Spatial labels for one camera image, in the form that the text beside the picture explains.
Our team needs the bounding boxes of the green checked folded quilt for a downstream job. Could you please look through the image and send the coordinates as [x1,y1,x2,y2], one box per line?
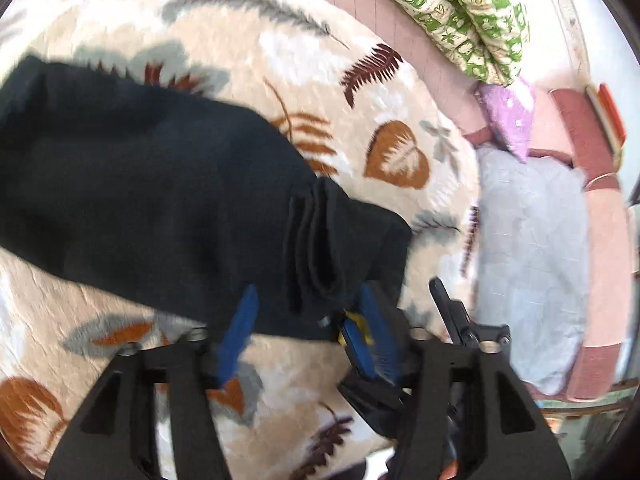
[345,0,531,84]

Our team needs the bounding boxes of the purple pillow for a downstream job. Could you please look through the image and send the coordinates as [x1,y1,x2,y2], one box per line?
[475,77,539,162]

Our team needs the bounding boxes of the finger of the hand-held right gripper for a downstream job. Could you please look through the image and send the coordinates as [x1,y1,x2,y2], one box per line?
[429,277,512,348]
[337,312,406,436]

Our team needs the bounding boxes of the pink padded headboard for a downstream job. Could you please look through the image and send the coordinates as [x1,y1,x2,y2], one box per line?
[465,87,632,403]

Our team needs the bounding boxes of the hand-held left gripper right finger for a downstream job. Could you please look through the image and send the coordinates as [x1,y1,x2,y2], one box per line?
[361,282,571,480]

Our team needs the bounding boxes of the grey quilted blanket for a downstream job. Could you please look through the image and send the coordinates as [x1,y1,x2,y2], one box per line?
[470,145,592,397]

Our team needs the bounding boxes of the red book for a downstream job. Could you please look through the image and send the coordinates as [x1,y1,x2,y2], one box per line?
[586,82,629,161]

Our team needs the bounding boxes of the black pants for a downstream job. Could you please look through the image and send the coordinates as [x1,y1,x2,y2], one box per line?
[0,55,414,346]

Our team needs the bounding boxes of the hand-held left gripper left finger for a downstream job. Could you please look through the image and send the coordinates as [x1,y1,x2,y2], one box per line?
[45,284,260,480]

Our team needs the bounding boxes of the leaf print plush blanket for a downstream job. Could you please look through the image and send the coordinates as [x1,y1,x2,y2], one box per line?
[0,0,482,480]

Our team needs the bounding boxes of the yellow tag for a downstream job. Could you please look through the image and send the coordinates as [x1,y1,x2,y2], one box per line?
[345,310,370,346]

